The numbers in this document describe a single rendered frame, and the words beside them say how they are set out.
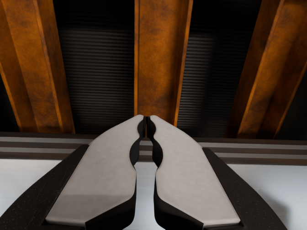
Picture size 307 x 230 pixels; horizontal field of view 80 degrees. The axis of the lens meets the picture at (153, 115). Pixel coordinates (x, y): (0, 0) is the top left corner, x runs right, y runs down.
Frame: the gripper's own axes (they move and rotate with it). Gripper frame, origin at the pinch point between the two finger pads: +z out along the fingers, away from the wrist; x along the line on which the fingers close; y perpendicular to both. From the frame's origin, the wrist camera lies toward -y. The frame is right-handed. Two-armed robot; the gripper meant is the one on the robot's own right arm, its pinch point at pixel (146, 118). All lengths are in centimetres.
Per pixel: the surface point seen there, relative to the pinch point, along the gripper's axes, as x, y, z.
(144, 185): 0.1, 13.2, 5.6
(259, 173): 14.7, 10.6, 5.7
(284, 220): 21.9, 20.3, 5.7
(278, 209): 19.9, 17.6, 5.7
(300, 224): 24.9, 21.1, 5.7
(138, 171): -0.6, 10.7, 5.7
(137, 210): -0.7, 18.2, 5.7
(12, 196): -17.1, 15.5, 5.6
